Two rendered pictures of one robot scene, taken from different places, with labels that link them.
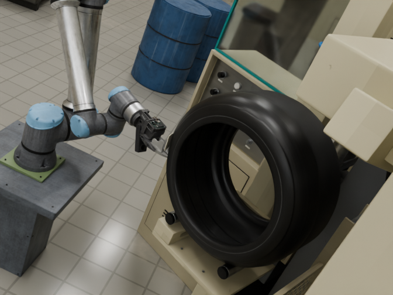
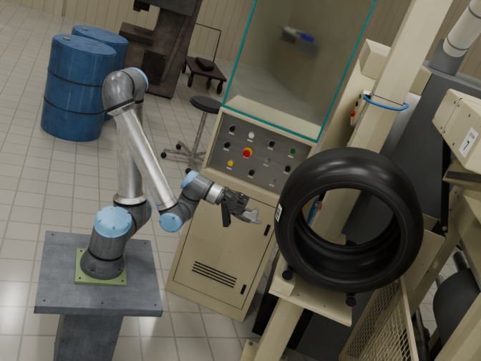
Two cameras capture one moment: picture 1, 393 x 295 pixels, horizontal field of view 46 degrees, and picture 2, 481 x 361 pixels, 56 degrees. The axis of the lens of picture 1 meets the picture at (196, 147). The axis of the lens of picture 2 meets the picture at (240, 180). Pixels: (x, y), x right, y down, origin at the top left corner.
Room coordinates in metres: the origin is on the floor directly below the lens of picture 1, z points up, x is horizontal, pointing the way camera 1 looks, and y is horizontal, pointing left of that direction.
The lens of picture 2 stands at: (0.06, 1.00, 1.94)
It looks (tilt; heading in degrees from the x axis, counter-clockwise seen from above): 24 degrees down; 333
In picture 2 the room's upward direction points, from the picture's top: 19 degrees clockwise
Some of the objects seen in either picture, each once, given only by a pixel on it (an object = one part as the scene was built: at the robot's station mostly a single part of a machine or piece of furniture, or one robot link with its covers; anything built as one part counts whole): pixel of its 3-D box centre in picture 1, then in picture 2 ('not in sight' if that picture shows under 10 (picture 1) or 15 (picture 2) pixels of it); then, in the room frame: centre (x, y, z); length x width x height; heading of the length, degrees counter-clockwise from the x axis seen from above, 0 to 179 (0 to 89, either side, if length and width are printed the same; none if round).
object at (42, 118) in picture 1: (44, 126); (112, 230); (1.72, 0.66, 0.80); 0.17 x 0.15 x 0.18; 145
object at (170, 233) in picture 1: (195, 219); (287, 266); (1.50, -0.11, 0.83); 0.36 x 0.09 x 0.06; 147
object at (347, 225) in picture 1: (352, 253); (412, 248); (1.40, -0.67, 1.05); 0.20 x 0.15 x 0.30; 147
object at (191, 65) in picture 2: not in sight; (206, 58); (7.61, -1.45, 0.44); 1.16 x 0.64 x 0.88; 178
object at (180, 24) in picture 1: (184, 39); (86, 79); (4.93, 0.60, 0.45); 1.22 x 0.75 x 0.90; 177
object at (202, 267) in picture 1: (215, 249); (313, 284); (1.42, -0.23, 0.80); 0.37 x 0.36 x 0.02; 57
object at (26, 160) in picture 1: (37, 150); (104, 256); (1.71, 0.66, 0.67); 0.19 x 0.19 x 0.10
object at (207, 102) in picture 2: not in sight; (197, 132); (4.27, -0.49, 0.34); 0.64 x 0.62 x 0.68; 178
